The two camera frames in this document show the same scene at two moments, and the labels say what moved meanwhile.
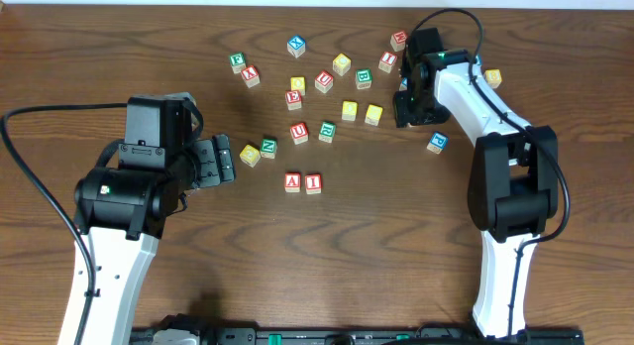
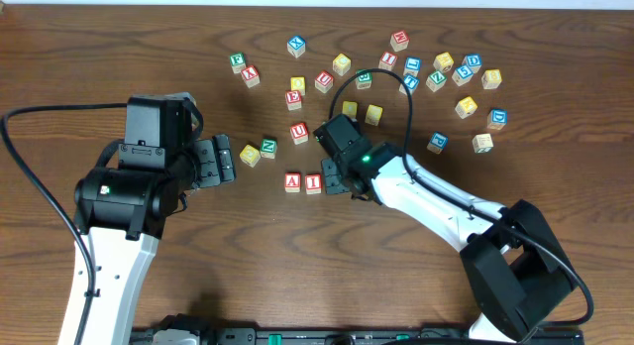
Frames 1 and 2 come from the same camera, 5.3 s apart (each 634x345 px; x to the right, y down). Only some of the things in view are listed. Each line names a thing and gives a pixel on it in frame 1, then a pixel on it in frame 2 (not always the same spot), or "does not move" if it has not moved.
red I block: x=313 y=183 does not move
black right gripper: x=409 y=112 → x=335 y=177
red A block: x=292 y=181 does not move
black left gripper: x=209 y=163 does not move
